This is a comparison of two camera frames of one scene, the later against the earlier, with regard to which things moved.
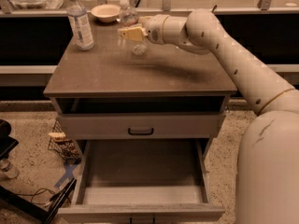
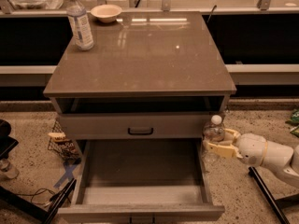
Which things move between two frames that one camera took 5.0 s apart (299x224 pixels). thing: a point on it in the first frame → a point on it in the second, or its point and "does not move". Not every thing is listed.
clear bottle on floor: [7, 169] does not move
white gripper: [154, 28] → [251, 148]
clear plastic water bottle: [129, 17] → [213, 133]
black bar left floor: [57, 201] does not move
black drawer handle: [140, 133] does not move
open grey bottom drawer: [141, 181] does not move
